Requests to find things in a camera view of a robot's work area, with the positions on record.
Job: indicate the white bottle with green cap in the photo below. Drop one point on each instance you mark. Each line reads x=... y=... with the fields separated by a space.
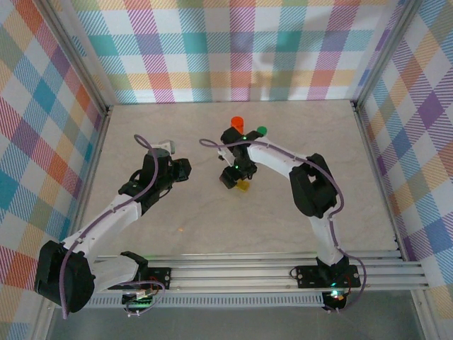
x=262 y=130

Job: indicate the orange pill bottle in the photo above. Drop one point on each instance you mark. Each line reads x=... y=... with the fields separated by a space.
x=237 y=122

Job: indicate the aluminium corner post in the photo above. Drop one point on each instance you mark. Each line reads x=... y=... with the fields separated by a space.
x=385 y=53
x=76 y=53

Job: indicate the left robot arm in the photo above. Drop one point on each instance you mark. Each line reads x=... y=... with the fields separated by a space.
x=53 y=272

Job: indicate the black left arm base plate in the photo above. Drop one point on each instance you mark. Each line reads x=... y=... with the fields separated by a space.
x=159 y=278

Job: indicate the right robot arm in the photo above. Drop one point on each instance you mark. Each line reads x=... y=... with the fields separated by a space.
x=311 y=187

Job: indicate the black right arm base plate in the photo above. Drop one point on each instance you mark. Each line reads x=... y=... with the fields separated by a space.
x=308 y=276

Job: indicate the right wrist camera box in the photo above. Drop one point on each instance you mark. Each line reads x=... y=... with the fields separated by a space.
x=222 y=155

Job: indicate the aluminium side rail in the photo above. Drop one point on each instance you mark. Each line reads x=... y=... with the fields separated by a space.
x=91 y=177
x=378 y=177

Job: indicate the aluminium mounting rail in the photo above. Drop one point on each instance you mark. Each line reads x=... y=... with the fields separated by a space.
x=230 y=276

